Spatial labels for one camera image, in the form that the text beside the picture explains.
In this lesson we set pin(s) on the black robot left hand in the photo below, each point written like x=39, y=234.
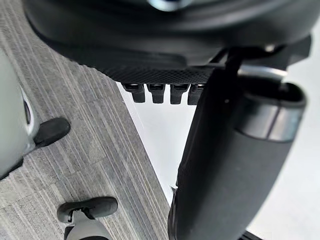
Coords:
x=150, y=37

